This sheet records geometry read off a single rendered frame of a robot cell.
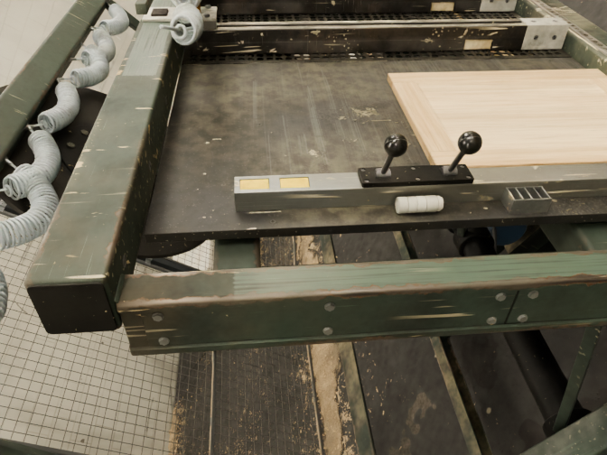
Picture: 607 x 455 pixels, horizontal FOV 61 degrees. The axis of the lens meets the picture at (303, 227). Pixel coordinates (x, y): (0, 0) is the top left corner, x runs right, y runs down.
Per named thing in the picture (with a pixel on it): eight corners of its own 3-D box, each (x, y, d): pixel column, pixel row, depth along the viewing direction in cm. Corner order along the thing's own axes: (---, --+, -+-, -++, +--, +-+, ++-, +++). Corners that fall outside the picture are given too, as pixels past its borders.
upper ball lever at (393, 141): (393, 186, 91) (412, 149, 79) (371, 187, 91) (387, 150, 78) (389, 167, 92) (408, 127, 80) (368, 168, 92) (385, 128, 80)
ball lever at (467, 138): (458, 183, 92) (488, 146, 80) (437, 184, 92) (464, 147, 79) (454, 164, 93) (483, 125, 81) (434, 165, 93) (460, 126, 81)
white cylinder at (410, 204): (397, 217, 89) (442, 215, 90) (399, 203, 88) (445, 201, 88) (394, 207, 92) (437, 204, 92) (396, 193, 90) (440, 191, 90)
